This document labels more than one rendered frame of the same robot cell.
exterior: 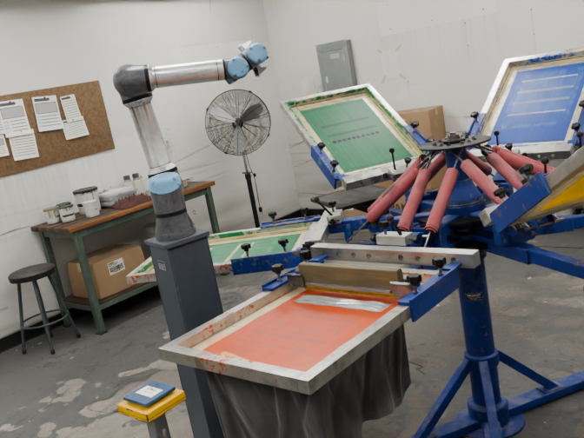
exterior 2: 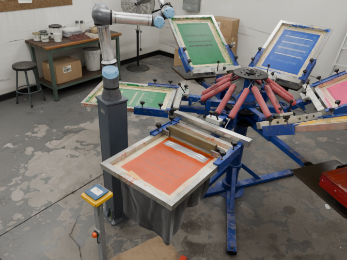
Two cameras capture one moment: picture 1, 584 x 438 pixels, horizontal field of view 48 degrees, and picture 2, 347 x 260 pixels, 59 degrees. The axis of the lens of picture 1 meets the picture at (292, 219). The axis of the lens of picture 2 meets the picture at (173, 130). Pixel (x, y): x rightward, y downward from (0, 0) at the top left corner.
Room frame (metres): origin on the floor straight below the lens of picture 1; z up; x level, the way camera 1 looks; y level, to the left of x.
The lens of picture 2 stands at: (0.25, 0.17, 2.17)
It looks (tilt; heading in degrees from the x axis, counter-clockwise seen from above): 30 degrees down; 354
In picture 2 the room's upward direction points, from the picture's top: 3 degrees clockwise
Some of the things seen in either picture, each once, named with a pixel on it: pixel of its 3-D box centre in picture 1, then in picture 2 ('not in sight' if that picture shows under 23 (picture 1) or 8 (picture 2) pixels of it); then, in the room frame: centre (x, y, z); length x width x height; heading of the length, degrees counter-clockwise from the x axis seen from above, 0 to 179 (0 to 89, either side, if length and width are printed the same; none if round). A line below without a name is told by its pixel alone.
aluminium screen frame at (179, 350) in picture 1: (314, 314); (173, 157); (1.96, -0.02, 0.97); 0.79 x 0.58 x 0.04; 138
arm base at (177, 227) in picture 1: (173, 222); (111, 91); (2.42, 0.44, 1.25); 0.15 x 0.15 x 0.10
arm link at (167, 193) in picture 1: (166, 192); (110, 76); (2.43, 0.44, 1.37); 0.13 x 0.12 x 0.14; 6
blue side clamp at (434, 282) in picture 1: (429, 292); (227, 157); (1.95, -0.38, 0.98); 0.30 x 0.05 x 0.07; 138
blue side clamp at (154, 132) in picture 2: (295, 280); (164, 129); (2.33, 0.03, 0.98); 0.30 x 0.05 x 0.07; 138
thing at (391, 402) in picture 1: (371, 401); (191, 200); (1.78, -0.13, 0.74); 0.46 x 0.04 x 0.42; 138
